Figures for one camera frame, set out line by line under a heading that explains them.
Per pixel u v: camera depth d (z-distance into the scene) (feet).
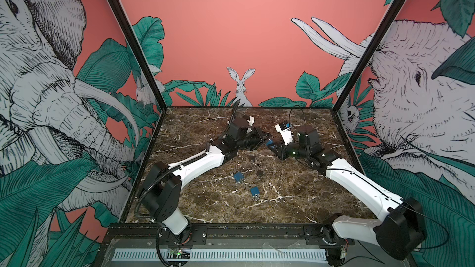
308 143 1.97
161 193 1.42
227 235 2.45
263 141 2.35
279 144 2.33
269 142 2.54
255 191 2.83
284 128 2.26
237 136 2.05
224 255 2.30
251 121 2.54
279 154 2.25
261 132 2.33
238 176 2.97
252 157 3.20
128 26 2.73
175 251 2.28
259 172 3.04
